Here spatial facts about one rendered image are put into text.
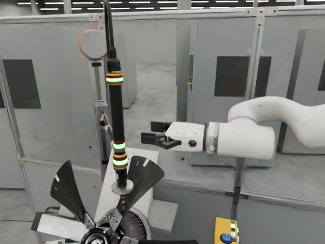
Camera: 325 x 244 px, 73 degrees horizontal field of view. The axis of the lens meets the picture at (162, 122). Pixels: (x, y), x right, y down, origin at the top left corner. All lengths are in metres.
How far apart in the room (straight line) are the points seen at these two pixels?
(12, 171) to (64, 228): 2.44
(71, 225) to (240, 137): 0.85
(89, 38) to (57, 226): 0.92
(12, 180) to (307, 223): 3.28
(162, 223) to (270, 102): 1.07
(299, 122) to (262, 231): 1.27
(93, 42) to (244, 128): 0.96
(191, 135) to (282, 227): 1.26
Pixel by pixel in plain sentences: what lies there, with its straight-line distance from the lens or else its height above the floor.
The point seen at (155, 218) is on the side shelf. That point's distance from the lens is 1.51.
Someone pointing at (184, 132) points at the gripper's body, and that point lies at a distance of 0.56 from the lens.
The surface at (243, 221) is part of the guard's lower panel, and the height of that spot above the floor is 0.78.
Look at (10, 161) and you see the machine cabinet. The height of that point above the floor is 0.46.
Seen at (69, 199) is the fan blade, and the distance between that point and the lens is 1.02.
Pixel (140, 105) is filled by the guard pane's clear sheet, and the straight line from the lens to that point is 1.40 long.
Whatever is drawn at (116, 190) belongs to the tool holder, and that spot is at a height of 1.46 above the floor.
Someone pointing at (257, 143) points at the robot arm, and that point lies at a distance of 0.56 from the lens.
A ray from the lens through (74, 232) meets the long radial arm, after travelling 1.14.
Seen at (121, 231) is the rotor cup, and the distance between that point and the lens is 0.98.
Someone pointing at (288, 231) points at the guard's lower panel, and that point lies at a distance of 1.75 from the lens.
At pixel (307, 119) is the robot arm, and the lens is 0.54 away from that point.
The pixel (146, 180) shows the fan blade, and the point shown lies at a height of 1.40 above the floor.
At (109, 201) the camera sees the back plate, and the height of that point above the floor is 1.15.
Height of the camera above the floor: 1.89
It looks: 20 degrees down
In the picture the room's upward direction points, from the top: straight up
